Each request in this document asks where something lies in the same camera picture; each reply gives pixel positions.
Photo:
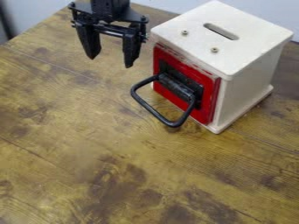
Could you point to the black metal drawer handle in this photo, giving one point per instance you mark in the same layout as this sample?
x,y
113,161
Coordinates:
x,y
184,88

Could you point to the white wooden box cabinet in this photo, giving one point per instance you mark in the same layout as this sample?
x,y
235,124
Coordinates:
x,y
231,46

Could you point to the red wooden drawer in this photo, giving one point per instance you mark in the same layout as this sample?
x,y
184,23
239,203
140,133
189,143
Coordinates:
x,y
181,70

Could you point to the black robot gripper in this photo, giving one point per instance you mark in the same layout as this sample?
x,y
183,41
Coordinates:
x,y
111,17

